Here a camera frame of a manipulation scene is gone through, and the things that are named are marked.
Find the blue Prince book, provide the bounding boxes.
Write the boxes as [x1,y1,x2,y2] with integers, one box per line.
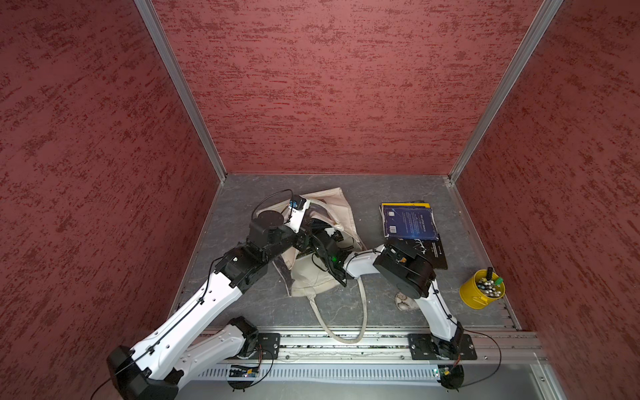
[381,206,439,241]

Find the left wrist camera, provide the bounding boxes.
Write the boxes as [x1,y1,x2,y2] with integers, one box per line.
[286,195,310,233]

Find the left circuit board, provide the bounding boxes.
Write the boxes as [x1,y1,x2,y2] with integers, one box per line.
[228,364,261,380]

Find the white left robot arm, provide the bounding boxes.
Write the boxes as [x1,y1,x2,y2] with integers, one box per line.
[108,205,308,399]

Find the right aluminium corner post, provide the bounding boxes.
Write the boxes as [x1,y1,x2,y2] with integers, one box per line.
[448,0,563,188]

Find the black book yellow characters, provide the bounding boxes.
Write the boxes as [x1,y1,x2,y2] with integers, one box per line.
[409,239,448,270]

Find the yellow spine book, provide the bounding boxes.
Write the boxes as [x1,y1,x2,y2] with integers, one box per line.
[381,203,431,208]

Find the beige canvas tote bag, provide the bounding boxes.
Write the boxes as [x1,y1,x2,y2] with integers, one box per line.
[275,188,368,345]

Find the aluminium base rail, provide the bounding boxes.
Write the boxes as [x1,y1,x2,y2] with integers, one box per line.
[185,328,566,399]

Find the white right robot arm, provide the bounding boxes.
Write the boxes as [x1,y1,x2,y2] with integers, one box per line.
[309,233,463,360]

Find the circuit board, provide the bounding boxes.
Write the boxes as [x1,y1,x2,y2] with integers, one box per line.
[228,364,261,380]
[438,365,465,390]

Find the aluminium corner post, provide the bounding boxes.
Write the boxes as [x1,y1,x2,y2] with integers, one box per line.
[134,0,228,183]
[448,0,563,188]

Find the crumpled white cloth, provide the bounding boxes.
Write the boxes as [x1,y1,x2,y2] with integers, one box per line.
[394,293,419,312]

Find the left aluminium corner post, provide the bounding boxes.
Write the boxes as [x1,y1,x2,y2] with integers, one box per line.
[134,0,228,183]

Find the right circuit board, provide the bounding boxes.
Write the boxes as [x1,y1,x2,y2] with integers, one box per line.
[438,365,465,390]

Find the yellow pen cup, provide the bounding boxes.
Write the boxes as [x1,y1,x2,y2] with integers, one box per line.
[459,267,506,310]

